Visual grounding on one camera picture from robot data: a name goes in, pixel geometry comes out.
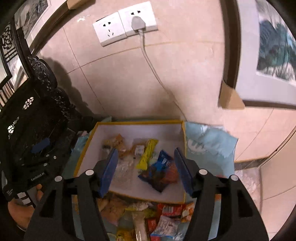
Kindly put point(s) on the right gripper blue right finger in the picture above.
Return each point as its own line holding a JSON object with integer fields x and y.
{"x": 187, "y": 170}

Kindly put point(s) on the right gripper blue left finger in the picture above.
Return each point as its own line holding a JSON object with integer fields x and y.
{"x": 104, "y": 171}

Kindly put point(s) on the clear bag of white candies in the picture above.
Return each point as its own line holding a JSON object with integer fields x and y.
{"x": 123, "y": 173}

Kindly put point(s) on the blue orange snack packet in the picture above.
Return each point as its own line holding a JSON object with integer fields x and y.
{"x": 161, "y": 173}

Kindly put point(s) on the orange snack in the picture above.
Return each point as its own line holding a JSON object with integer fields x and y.
{"x": 116, "y": 143}

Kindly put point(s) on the clear packet with barcode label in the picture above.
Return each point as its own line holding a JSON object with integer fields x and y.
{"x": 137, "y": 150}

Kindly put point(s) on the yellow noodle snack packet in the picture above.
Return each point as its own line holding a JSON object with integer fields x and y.
{"x": 143, "y": 163}

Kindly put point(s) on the person's left hand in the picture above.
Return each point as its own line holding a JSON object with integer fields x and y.
{"x": 21, "y": 209}

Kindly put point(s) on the yellow cardboard box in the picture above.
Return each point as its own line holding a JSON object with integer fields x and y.
{"x": 170, "y": 135}

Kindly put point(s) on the red candy packet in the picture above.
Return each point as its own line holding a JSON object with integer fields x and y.
{"x": 170, "y": 210}

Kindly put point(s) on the light blue tablecloth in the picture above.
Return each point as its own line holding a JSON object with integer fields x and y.
{"x": 211, "y": 147}

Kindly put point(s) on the dark carved wooden chair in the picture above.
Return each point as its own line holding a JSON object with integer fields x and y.
{"x": 39, "y": 108}

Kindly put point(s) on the white blue snack bar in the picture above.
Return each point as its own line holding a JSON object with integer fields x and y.
{"x": 166, "y": 227}

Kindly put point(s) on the long clear snack tube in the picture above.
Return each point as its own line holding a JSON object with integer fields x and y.
{"x": 139, "y": 226}

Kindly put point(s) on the framed lotus painting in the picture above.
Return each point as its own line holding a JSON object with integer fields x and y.
{"x": 259, "y": 68}

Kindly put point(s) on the white power plug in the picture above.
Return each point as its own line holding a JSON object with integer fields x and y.
{"x": 138, "y": 24}

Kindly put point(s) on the white double wall socket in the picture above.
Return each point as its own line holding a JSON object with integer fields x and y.
{"x": 118, "y": 26}

